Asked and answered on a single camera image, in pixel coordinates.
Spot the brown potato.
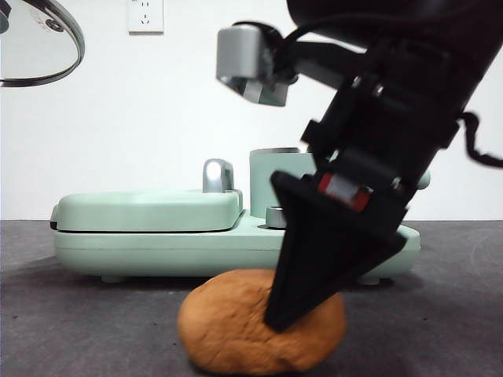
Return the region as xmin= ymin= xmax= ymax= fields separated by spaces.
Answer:
xmin=177 ymin=269 xmax=347 ymax=375

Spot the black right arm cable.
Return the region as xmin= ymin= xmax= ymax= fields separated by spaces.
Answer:
xmin=457 ymin=112 xmax=503 ymax=169

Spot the silver grill cover handle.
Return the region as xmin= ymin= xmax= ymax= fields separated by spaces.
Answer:
xmin=201 ymin=158 xmax=237 ymax=194

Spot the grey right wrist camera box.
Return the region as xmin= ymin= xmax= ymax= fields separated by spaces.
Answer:
xmin=215 ymin=24 xmax=299 ymax=108

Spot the green grill cover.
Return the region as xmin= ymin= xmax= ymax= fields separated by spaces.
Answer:
xmin=50 ymin=187 xmax=244 ymax=233

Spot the green pot with handle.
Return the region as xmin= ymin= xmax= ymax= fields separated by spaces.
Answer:
xmin=248 ymin=148 xmax=432 ymax=220

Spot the green breakfast machine base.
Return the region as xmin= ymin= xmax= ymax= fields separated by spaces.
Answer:
xmin=52 ymin=207 xmax=420 ymax=284

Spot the white wall socket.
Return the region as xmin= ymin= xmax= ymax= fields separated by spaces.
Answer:
xmin=127 ymin=0 xmax=164 ymax=35

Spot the glass pot lid green knob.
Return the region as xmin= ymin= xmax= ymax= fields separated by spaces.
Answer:
xmin=0 ymin=0 xmax=86 ymax=88

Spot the silver control knob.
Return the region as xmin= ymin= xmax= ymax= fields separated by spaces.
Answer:
xmin=266 ymin=207 xmax=286 ymax=229

